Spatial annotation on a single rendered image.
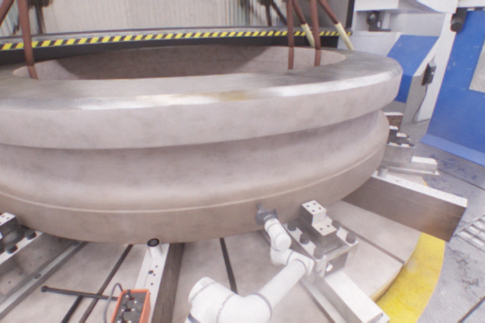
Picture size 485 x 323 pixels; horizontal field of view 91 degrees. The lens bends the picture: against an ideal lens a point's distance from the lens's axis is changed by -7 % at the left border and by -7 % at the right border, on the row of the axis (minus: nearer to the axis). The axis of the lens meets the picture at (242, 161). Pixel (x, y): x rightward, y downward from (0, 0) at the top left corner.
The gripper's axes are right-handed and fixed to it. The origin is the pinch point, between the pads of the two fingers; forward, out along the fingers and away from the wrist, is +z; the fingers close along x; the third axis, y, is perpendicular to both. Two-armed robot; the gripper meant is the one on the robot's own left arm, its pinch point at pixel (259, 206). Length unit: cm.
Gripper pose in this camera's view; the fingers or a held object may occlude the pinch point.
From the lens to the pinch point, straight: 161.5
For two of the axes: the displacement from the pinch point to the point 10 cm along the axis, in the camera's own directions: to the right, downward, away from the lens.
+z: -3.2, -4.3, 8.4
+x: -9.5, 1.6, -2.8
